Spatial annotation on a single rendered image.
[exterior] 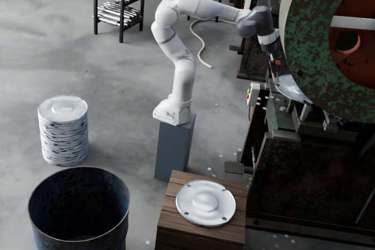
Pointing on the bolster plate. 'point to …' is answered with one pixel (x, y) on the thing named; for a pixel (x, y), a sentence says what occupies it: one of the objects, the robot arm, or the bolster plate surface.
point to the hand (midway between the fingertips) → (275, 76)
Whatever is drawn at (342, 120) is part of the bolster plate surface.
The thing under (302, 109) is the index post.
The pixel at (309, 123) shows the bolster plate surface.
